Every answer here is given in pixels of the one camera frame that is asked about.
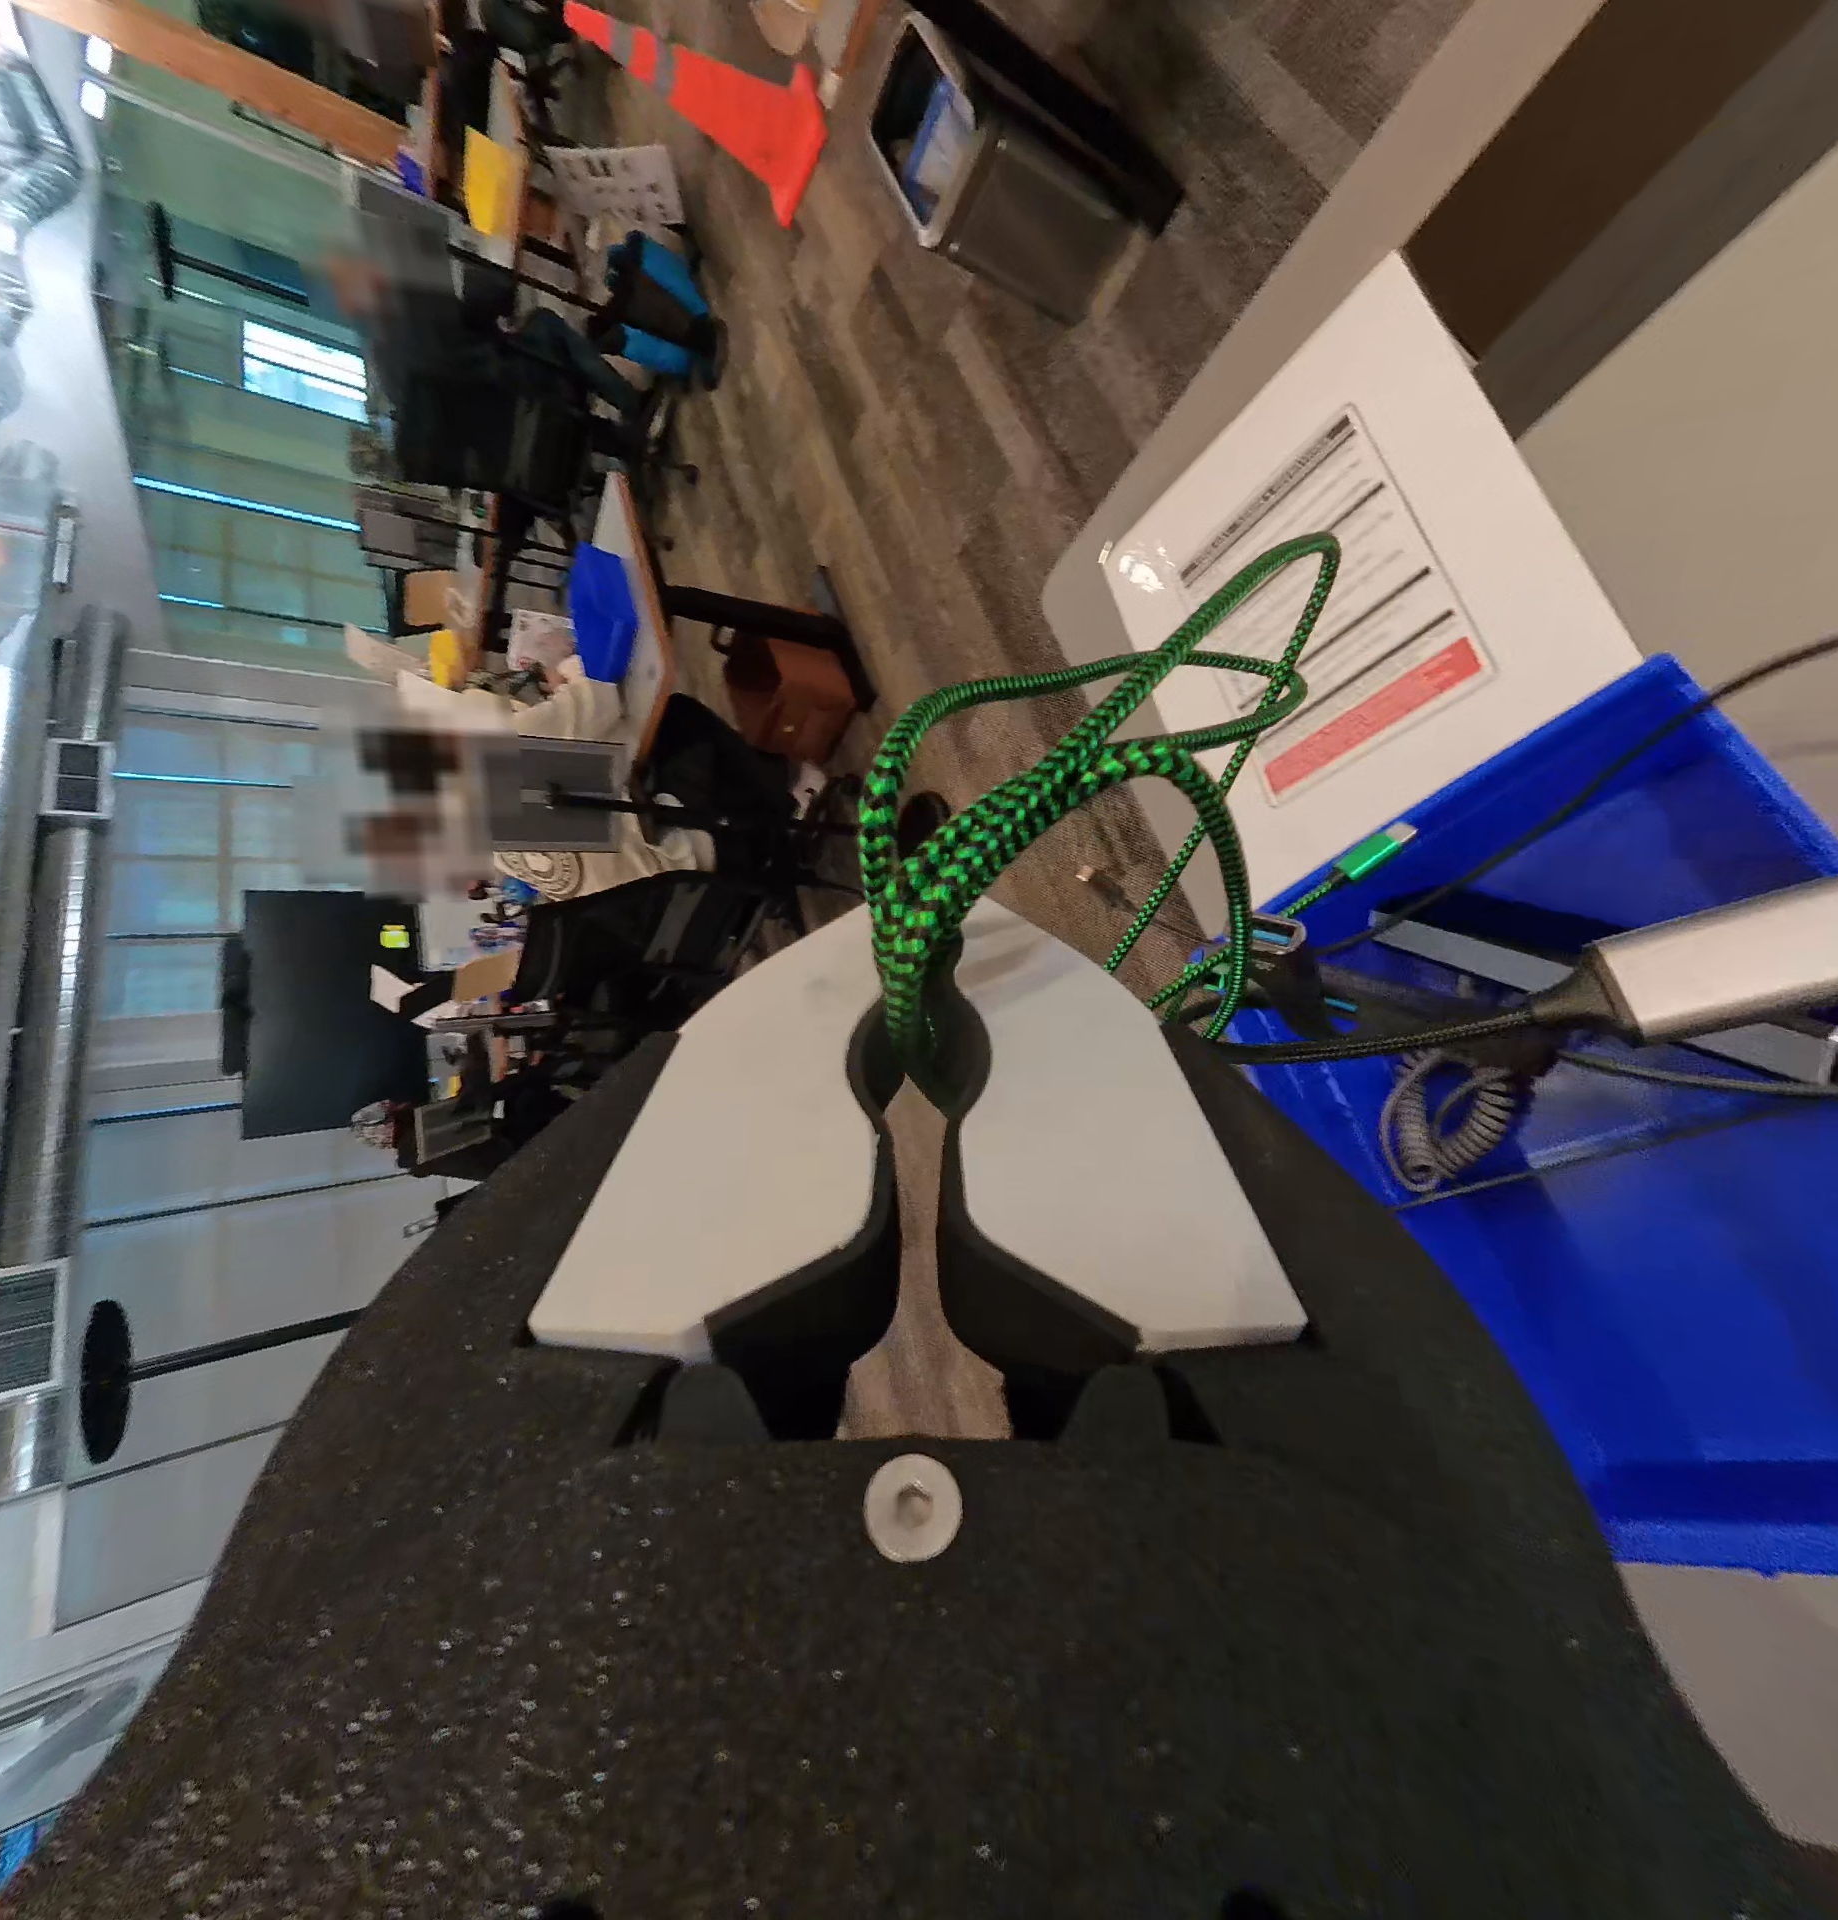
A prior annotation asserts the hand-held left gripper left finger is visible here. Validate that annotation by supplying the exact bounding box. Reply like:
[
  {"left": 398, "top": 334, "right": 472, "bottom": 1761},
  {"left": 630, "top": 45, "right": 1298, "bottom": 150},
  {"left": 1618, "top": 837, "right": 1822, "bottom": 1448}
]
[{"left": 526, "top": 901, "right": 903, "bottom": 1403}]

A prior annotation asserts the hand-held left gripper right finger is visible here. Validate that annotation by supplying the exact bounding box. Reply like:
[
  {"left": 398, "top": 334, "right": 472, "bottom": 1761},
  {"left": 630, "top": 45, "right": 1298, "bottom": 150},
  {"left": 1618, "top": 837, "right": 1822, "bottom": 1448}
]
[{"left": 918, "top": 904, "right": 1313, "bottom": 1403}]

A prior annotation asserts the short black USB adapter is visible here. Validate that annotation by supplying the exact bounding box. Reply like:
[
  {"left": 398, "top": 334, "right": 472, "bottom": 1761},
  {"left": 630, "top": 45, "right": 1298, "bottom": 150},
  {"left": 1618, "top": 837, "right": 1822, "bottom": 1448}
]
[{"left": 1250, "top": 914, "right": 1334, "bottom": 1045}]

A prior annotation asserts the green braided cable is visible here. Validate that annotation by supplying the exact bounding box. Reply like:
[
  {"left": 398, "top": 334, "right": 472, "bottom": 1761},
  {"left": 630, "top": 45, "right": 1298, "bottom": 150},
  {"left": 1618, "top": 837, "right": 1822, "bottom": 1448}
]
[{"left": 857, "top": 532, "right": 1418, "bottom": 1104}]

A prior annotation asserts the blue plastic bin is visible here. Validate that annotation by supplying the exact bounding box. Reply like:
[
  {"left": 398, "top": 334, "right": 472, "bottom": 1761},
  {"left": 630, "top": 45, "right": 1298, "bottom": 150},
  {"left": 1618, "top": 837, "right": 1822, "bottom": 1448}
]
[{"left": 1188, "top": 652, "right": 1838, "bottom": 1580}]

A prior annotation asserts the black cable with silver plugs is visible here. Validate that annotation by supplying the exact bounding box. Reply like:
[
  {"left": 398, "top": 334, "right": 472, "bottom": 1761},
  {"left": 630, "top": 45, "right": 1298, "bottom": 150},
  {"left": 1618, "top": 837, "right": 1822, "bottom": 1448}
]
[{"left": 1226, "top": 876, "right": 1838, "bottom": 1070}]

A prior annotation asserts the office desk with black legs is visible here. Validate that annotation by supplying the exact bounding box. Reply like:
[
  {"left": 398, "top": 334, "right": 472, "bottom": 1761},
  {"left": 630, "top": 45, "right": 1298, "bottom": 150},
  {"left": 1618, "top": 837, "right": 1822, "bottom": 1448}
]
[{"left": 586, "top": 472, "right": 677, "bottom": 738}]

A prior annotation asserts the grey desk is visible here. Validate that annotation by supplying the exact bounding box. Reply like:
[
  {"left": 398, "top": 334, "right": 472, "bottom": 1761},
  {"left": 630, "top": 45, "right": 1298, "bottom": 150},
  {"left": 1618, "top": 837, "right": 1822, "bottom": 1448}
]
[{"left": 1042, "top": 0, "right": 1838, "bottom": 1863}]

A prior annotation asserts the black office chair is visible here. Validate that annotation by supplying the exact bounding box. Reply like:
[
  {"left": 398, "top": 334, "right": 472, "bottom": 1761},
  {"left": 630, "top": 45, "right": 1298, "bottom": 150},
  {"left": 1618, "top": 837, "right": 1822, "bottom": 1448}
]
[{"left": 640, "top": 692, "right": 862, "bottom": 903}]

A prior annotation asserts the grey tablet on stand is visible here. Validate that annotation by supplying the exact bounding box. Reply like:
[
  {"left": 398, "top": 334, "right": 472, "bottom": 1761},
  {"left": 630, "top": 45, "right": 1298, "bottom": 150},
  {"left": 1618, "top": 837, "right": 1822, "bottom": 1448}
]
[{"left": 483, "top": 742, "right": 630, "bottom": 852}]

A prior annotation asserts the black monitor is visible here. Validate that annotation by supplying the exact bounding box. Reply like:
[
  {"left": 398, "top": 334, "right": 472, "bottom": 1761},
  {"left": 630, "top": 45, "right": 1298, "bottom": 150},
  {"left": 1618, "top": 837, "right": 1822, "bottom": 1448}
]
[{"left": 220, "top": 887, "right": 435, "bottom": 1142}]

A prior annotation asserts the brown cardboard box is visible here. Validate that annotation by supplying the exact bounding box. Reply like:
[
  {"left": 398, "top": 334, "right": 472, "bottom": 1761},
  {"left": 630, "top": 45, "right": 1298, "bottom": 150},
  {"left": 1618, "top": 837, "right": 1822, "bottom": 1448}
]
[{"left": 721, "top": 601, "right": 879, "bottom": 760}]

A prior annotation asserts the small blue storage bin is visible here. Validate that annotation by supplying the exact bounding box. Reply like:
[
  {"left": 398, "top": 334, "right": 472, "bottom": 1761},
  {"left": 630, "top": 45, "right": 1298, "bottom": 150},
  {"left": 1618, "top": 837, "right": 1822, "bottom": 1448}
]
[{"left": 567, "top": 543, "right": 647, "bottom": 677}]

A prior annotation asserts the printed instruction sheet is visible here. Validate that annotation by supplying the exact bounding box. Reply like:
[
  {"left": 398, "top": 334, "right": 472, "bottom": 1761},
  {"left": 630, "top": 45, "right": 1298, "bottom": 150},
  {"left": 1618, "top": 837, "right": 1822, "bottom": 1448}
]
[{"left": 1177, "top": 404, "right": 1499, "bottom": 812}]

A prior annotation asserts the blue office chair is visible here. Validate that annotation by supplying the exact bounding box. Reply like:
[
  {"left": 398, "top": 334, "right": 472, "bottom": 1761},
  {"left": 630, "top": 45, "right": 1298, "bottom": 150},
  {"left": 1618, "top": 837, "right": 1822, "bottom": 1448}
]
[{"left": 607, "top": 232, "right": 718, "bottom": 387}]

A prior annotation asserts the grey trash bin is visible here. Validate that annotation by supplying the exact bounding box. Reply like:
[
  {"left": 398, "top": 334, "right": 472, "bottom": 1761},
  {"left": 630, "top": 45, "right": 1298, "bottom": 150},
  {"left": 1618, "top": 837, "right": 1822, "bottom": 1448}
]
[{"left": 872, "top": 14, "right": 1184, "bottom": 327}]

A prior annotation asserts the yellow object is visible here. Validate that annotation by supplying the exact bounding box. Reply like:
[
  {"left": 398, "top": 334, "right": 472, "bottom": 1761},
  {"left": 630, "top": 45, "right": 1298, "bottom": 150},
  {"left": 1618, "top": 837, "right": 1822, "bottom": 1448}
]
[{"left": 461, "top": 126, "right": 526, "bottom": 235}]

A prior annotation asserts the grey coiled cable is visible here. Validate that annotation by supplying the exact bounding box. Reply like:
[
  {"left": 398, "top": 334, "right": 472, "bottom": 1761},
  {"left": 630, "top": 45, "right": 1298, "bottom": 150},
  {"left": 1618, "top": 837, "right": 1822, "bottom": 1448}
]
[{"left": 1382, "top": 1048, "right": 1528, "bottom": 1194}]

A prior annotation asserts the metal air duct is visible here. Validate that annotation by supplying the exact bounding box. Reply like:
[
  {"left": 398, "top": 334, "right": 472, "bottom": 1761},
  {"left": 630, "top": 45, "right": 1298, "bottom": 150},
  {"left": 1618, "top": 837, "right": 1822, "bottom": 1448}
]
[{"left": 0, "top": 607, "right": 129, "bottom": 1502}]

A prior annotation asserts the thin black cable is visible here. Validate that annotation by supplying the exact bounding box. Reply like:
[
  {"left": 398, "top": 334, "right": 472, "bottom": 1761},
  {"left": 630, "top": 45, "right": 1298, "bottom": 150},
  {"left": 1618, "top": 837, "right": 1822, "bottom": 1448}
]
[{"left": 1301, "top": 629, "right": 1838, "bottom": 963}]

